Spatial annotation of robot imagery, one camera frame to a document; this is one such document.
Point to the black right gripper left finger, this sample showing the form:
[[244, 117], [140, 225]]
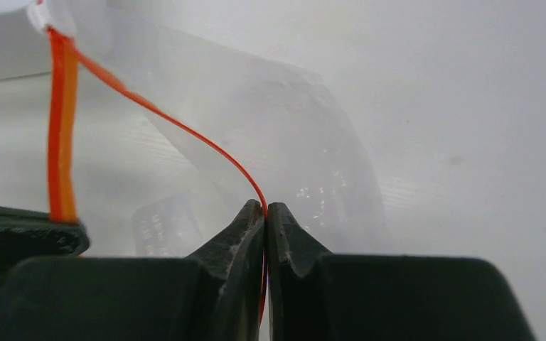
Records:
[[214, 293]]

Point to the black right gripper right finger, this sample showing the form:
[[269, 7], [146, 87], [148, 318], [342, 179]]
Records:
[[315, 294]]

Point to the clear orange zip bag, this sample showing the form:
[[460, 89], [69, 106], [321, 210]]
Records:
[[251, 127]]

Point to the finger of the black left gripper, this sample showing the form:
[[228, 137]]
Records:
[[25, 234]]

